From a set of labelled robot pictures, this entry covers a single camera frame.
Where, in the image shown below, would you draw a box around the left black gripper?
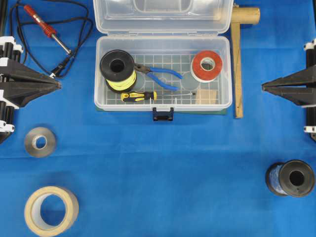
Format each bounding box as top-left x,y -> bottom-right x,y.
0,36 -> 61,144

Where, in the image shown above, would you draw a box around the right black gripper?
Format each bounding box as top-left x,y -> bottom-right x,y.
261,39 -> 316,143

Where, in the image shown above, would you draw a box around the clear plastic toolbox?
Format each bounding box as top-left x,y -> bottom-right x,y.
93,0 -> 234,113

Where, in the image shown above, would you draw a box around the black toolbox latch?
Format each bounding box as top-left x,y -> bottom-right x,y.
153,107 -> 174,121

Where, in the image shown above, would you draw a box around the grey tape roll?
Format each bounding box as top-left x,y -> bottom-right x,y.
24,127 -> 57,158

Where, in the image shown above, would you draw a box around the red soldering iron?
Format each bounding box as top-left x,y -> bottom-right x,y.
23,5 -> 71,55

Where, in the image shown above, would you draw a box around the wooden mallet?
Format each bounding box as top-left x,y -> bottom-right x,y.
230,5 -> 261,119

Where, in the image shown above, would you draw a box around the red tape roll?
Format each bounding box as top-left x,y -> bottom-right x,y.
191,50 -> 223,83

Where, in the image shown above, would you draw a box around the small wooden block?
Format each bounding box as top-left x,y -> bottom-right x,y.
196,89 -> 219,105

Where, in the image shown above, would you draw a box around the blue table cloth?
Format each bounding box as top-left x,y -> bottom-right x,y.
0,0 -> 316,237

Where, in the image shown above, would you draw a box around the yellow black screwdriver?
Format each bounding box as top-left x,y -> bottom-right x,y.
120,91 -> 196,103

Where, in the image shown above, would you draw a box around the beige masking tape roll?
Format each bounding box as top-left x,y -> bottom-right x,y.
24,186 -> 79,237

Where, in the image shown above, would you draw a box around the black spool blue wire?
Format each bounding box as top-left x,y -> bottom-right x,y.
265,159 -> 316,198

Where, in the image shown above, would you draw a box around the black spool yellow wire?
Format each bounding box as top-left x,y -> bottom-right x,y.
99,49 -> 137,94

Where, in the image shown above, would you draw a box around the black soldering iron cable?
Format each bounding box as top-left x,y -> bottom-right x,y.
8,0 -> 94,79

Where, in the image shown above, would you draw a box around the blue-handled nipper pliers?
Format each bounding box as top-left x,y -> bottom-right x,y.
134,63 -> 183,91

